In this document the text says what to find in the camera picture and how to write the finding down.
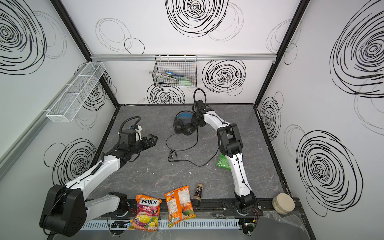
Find aluminium wall rail back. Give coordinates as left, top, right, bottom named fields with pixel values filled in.
left=91, top=53, right=277, bottom=62

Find small dark spice bottle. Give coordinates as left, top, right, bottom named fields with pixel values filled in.
left=192, top=183, right=204, bottom=207

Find aluminium wall rail left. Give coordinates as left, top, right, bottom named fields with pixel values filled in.
left=1, top=77, right=75, bottom=180

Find green snack bag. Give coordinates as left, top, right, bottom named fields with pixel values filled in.
left=216, top=154, right=231, bottom=171

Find Fox's fruits candy bag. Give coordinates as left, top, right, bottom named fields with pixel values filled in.
left=129, top=195, right=163, bottom=232

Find orange snack bag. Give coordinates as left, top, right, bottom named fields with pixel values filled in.
left=164, top=186, right=196, bottom=228

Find black headphone cable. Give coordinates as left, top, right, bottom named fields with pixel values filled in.
left=165, top=127, right=223, bottom=168

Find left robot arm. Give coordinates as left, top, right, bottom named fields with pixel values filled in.
left=39, top=134, right=158, bottom=237

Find black wire basket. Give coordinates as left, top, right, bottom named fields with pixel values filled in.
left=151, top=60, right=198, bottom=86

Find aluminium wall rail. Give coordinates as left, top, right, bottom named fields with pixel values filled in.
left=1, top=77, right=75, bottom=180
left=91, top=53, right=277, bottom=62

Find black and blue headphones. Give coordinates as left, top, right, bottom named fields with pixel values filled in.
left=173, top=111, right=199, bottom=136

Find green item in basket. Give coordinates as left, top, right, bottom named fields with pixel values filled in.
left=156, top=76, right=197, bottom=88

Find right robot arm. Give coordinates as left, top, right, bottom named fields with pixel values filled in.
left=193, top=100, right=258, bottom=216

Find blue item in basket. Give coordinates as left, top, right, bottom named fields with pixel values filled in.
left=165, top=71, right=179, bottom=76

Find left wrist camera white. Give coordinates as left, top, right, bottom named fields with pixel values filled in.
left=133, top=125, right=142, bottom=142

